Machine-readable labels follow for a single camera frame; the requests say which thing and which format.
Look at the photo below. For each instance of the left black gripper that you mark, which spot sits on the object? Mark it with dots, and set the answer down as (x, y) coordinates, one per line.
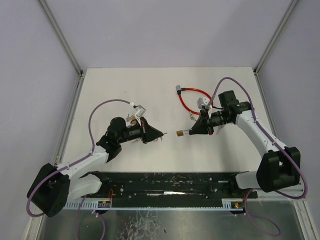
(144, 130)

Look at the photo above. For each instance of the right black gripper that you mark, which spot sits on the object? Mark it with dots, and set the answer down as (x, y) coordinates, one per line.
(206, 122)

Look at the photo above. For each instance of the silver key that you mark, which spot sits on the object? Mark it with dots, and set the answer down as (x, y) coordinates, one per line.
(192, 117)
(219, 129)

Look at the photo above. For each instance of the small brass padlock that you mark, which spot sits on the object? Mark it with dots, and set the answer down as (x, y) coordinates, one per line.
(181, 133)

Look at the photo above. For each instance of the large brass long-shackle padlock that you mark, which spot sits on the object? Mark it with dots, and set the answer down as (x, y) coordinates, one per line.
(133, 122)

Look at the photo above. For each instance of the red cable lock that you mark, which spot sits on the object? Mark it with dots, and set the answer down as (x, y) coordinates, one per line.
(188, 97)

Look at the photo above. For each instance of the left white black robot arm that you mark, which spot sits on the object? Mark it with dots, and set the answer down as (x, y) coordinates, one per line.
(54, 186)

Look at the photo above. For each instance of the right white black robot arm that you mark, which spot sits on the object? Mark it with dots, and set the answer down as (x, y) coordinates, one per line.
(279, 163)

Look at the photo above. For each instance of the loose silver key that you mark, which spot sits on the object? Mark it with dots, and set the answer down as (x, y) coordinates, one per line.
(219, 129)

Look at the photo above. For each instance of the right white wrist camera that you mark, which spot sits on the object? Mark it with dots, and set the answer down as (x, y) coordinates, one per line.
(203, 104)

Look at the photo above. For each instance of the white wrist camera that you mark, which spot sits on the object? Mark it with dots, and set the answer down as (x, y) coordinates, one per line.
(203, 104)
(138, 111)

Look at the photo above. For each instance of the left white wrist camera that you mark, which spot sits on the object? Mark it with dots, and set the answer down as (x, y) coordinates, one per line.
(138, 111)

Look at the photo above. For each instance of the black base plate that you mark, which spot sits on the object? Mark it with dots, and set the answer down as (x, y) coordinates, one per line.
(169, 191)

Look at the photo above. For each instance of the right aluminium frame post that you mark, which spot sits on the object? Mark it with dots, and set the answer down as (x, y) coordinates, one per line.
(275, 36)

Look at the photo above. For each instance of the aluminium frame post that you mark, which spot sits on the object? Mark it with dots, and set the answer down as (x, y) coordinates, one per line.
(60, 36)
(275, 36)

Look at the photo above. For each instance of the left aluminium frame post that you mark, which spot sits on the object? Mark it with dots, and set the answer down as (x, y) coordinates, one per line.
(60, 36)

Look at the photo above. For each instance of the grey slotted cable duct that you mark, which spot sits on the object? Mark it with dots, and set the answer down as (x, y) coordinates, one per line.
(88, 205)

